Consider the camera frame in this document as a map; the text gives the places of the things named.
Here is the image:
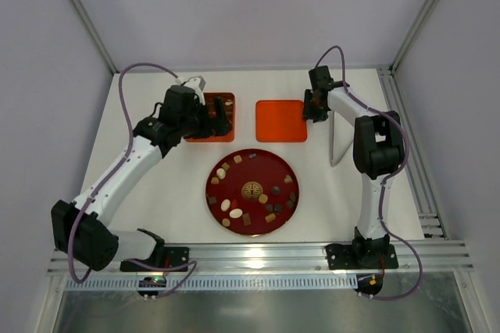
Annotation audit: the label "round red plate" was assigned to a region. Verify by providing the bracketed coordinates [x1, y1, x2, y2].
[205, 149, 300, 237]

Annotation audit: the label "aluminium mounting rail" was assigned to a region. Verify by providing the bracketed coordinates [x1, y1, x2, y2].
[46, 241, 476, 275]

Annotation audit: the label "orange box lid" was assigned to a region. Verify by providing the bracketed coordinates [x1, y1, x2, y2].
[255, 100, 308, 143]

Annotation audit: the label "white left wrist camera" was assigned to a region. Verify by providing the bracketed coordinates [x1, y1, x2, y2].
[175, 76, 205, 102]

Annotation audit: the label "metal tongs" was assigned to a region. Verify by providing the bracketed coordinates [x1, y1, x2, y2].
[329, 112, 354, 167]

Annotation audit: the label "dark striped square chocolate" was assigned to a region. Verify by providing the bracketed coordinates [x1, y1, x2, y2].
[273, 204, 283, 213]

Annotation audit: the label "white oval chocolate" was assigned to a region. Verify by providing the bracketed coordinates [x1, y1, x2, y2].
[229, 208, 243, 219]

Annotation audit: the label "brown rectangular chocolate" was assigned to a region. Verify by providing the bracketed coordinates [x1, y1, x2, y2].
[242, 213, 252, 226]

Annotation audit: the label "tan bar chocolate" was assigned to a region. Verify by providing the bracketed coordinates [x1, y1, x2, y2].
[265, 213, 276, 223]

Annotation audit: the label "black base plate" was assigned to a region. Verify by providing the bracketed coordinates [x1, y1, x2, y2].
[325, 243, 399, 270]
[120, 245, 189, 273]

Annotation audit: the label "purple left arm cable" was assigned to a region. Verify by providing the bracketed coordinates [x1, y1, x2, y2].
[68, 62, 198, 297]

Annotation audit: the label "cream round chocolate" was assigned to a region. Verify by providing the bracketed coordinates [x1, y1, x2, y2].
[216, 168, 226, 179]

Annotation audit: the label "orange compartment chocolate box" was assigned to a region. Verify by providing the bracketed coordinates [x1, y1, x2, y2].
[186, 91, 236, 143]

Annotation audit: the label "grey perforated cable tray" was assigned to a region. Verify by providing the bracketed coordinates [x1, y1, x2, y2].
[66, 274, 358, 292]

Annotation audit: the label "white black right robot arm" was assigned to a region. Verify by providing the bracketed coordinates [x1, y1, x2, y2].
[302, 66, 406, 270]

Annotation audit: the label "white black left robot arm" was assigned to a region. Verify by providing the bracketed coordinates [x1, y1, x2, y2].
[51, 84, 232, 272]

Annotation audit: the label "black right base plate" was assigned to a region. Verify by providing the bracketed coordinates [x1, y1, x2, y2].
[325, 243, 399, 270]

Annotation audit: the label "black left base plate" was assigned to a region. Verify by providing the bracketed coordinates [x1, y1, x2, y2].
[120, 245, 189, 273]

